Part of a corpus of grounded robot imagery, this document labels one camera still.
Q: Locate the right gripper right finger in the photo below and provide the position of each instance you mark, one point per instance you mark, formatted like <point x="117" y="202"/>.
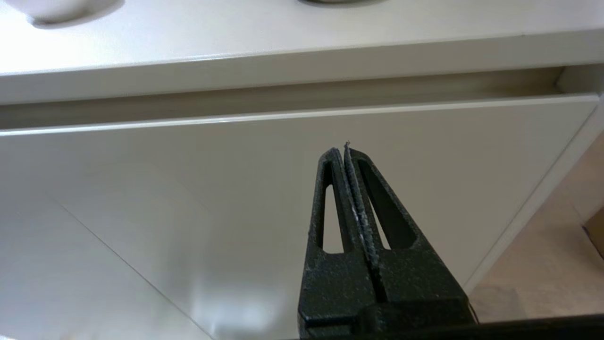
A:
<point x="415" y="278"/>

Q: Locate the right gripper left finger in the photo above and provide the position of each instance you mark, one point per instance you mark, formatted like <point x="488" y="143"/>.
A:
<point x="336" y="278"/>

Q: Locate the white cabinet drawer front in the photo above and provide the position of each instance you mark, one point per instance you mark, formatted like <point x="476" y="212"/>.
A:
<point x="198" y="189"/>

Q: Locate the brown cardboard box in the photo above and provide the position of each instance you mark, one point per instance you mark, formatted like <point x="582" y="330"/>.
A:
<point x="595" y="232"/>

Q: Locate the white cabinet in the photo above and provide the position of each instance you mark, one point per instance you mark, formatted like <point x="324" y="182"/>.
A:
<point x="302" y="56"/>

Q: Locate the round dark-rimmed dish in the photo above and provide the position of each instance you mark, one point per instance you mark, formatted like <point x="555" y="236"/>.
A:
<point x="340" y="2"/>

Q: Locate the white round bowl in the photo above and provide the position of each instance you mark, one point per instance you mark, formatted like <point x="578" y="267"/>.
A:
<point x="56" y="10"/>

